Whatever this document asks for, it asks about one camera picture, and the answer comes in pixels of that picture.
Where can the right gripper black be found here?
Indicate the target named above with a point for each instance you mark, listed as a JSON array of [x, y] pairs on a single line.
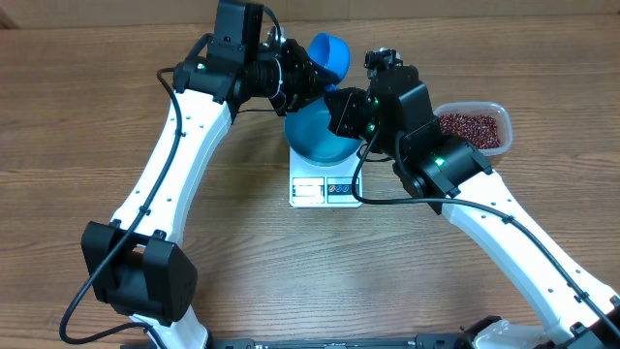
[[353, 114]]

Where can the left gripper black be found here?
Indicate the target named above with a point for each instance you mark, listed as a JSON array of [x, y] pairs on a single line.
[[307, 79]]

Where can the blue plastic scoop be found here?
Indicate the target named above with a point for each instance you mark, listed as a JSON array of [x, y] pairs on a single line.
[[331, 53]]

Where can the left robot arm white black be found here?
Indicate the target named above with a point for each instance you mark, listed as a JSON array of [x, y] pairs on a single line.
[[135, 261]]

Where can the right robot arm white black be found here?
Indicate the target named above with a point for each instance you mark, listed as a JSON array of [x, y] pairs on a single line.
[[394, 116]]

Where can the blue bowl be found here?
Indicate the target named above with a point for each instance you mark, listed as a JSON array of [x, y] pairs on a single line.
[[307, 134]]

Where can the white kitchen scale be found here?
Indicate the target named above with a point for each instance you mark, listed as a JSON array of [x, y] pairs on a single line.
[[312, 186]]

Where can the red beans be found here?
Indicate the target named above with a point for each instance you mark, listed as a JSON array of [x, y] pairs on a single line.
[[479, 129]]

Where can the clear plastic container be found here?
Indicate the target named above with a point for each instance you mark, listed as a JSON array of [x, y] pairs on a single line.
[[496, 111]]

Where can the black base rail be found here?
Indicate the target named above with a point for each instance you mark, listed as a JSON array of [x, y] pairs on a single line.
[[420, 341]]

